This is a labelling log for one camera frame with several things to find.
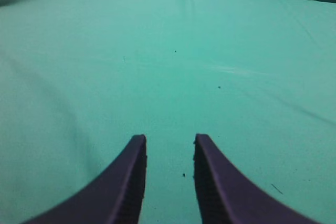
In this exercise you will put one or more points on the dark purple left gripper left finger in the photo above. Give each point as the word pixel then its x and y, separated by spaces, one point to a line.
pixel 115 196

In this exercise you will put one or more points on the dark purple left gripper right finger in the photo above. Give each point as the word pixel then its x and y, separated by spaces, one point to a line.
pixel 225 195

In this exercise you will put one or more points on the green table cloth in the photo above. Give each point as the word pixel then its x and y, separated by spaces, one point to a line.
pixel 79 78

